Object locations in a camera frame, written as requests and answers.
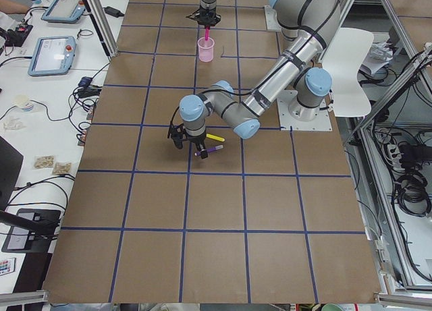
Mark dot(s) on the pink marker pen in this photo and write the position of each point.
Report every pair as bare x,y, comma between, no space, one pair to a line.
207,36

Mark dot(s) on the pink mesh cup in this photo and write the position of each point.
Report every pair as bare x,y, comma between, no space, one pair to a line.
205,49

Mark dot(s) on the black power adapter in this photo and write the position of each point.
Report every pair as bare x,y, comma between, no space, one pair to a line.
111,11

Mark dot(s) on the blue teach pendant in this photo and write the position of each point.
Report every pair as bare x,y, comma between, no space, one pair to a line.
64,11
52,56

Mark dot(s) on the upper blue teach pendant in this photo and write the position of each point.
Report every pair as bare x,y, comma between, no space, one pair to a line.
64,11

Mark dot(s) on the lower blue teach pendant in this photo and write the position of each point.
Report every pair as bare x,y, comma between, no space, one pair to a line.
52,56

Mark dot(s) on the purple marker pen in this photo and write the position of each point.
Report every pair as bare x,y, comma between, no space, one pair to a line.
211,149

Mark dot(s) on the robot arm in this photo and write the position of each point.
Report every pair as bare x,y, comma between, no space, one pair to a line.
208,4
314,24

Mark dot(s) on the aluminium frame post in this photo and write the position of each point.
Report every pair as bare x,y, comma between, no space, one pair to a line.
101,26

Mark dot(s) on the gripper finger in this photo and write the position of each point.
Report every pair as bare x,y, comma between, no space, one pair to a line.
203,154
178,142

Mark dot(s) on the yellow marker pen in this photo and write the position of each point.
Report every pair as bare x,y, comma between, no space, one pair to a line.
216,138

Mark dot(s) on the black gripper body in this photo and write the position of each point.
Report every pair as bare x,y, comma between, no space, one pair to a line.
197,139
207,15

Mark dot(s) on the white plastic chair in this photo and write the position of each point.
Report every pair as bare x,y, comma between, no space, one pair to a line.
343,59

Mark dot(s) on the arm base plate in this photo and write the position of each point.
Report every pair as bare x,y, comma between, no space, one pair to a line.
294,117

